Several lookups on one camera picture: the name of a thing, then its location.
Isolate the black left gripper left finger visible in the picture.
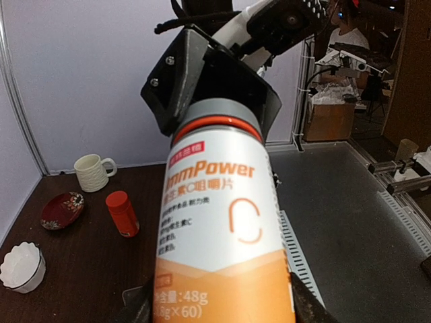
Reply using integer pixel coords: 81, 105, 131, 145
114, 279, 154, 323

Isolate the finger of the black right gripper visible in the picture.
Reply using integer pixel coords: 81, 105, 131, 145
191, 42, 281, 143
141, 28, 209, 137

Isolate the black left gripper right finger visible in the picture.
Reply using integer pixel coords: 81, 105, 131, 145
290, 272, 337, 323

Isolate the orange pill bottle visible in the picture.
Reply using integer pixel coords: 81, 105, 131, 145
105, 190, 139, 238

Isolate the grey capped vitamin bottle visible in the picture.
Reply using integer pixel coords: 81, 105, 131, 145
152, 98, 296, 322

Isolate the cardboard box in background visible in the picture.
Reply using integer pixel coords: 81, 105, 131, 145
304, 104, 355, 143

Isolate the cream ribbed ceramic mug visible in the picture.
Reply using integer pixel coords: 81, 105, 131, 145
73, 154, 118, 193

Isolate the white fluted ceramic bowl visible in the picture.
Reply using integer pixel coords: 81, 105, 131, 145
1, 242, 46, 294

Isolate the red floral saucer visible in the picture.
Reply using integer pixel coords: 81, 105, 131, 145
40, 192, 85, 231

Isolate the seated person in background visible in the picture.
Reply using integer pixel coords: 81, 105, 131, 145
327, 7, 370, 54

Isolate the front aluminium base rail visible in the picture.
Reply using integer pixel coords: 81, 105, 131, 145
269, 143, 430, 322

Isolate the aluminium frame post right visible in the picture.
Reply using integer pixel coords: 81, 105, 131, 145
1, 1, 50, 176

